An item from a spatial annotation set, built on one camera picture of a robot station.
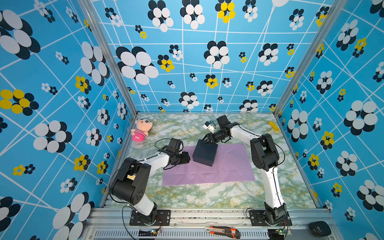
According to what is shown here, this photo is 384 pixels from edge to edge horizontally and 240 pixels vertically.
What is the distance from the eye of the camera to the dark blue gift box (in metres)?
0.91

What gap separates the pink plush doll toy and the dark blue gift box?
0.38m

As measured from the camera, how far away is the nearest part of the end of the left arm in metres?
0.74

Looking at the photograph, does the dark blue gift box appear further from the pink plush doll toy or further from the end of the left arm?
the pink plush doll toy

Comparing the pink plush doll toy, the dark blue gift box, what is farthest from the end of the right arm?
the pink plush doll toy
